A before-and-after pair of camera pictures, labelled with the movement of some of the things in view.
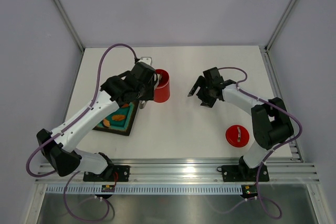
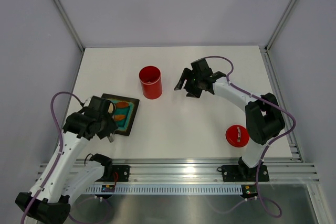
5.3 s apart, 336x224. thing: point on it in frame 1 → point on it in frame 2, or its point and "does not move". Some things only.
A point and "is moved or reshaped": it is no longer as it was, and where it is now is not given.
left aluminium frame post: x=60 y=9 does not move
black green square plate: x=129 y=112 does not move
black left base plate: x=107 y=175 does not move
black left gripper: x=149 y=96 → x=112 y=127
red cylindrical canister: x=161 y=93 is moved or reshaped
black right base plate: x=242 y=173 does not move
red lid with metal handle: x=237 y=136 does not move
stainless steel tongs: x=142 y=103 → x=111 y=138
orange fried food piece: x=117 y=117 does not move
